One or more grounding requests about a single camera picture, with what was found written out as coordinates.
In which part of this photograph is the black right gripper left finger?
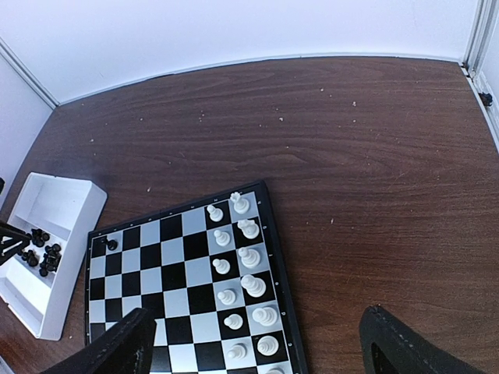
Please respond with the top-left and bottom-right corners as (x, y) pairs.
(45, 308), (156, 374)

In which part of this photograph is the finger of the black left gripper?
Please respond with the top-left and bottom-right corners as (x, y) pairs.
(0, 221), (31, 266)

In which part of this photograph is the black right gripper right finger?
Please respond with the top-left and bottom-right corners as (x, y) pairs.
(359, 305), (481, 373)

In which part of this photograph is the black pawn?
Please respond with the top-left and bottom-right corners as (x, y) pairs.
(101, 238), (118, 251)

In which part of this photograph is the black pieces pile in tray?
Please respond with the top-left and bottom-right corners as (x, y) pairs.
(19, 228), (62, 277)

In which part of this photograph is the white compartment tray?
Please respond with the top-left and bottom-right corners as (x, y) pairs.
(1, 172), (107, 340)

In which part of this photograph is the white pawn five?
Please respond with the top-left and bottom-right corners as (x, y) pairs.
(224, 313), (244, 330)

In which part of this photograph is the black and grey chessboard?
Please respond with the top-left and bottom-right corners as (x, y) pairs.
(84, 181), (308, 373)

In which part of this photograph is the white pawn six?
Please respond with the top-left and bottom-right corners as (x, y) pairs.
(227, 344), (247, 360)

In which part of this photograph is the white pawn four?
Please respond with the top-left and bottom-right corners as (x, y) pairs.
(217, 289), (237, 305)

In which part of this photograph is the white bishop near side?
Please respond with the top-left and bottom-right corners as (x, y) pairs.
(257, 335), (279, 357)

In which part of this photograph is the white bishop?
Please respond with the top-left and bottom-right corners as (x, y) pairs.
(257, 335), (279, 357)
(237, 247), (261, 269)

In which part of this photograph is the white pawn three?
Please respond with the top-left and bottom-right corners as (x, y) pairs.
(212, 259), (231, 274)

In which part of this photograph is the white queen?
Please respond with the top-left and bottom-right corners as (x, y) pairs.
(252, 307), (278, 326)

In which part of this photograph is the white king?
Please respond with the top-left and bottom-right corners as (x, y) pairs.
(241, 274), (267, 298)

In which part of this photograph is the white pawn two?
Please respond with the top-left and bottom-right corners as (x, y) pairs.
(214, 229), (231, 247)

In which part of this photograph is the white bishop far side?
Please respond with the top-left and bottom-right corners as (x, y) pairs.
(237, 247), (261, 269)

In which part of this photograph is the white pawn one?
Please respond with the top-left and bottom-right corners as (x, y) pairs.
(207, 204), (224, 222)

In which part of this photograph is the white rook far corner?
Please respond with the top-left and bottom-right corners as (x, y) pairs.
(230, 192), (250, 214)

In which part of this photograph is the left aluminium frame post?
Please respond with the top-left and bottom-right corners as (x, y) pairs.
(0, 37), (60, 109)

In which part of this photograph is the aluminium frame post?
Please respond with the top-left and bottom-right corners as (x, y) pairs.
(0, 37), (60, 109)
(462, 0), (498, 79)

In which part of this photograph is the right aluminium frame post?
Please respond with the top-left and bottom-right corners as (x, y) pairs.
(462, 0), (498, 79)

